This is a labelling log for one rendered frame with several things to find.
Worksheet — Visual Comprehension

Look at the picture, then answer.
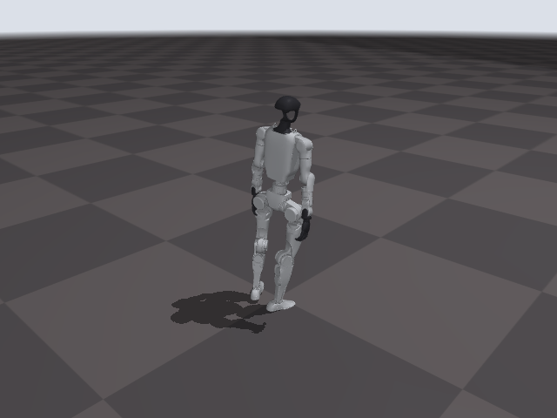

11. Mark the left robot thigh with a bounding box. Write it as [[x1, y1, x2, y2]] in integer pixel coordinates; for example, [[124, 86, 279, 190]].
[[253, 192, 272, 253]]

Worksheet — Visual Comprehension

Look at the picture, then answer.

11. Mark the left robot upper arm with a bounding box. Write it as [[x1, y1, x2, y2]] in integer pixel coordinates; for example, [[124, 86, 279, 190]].
[[253, 126, 270, 169]]

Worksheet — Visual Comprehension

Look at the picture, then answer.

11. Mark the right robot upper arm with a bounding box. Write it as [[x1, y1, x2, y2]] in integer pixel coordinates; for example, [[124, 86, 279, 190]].
[[295, 136, 313, 185]]

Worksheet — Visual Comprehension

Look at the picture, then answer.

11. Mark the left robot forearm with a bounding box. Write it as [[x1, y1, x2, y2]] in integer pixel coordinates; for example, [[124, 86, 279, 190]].
[[251, 162, 263, 193]]

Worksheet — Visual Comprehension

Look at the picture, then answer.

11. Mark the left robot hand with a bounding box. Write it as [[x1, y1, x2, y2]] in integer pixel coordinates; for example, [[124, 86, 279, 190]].
[[252, 187, 259, 216]]

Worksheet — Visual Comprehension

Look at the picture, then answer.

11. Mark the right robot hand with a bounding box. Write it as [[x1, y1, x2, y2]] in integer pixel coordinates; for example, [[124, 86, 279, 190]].
[[295, 209, 312, 241]]

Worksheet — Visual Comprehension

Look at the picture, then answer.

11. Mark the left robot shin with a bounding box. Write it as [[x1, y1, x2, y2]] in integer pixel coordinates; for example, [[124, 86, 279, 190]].
[[252, 238, 265, 290]]

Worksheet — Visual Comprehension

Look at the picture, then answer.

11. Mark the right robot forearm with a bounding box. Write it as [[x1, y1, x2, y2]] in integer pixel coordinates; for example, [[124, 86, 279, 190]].
[[301, 173, 315, 217]]

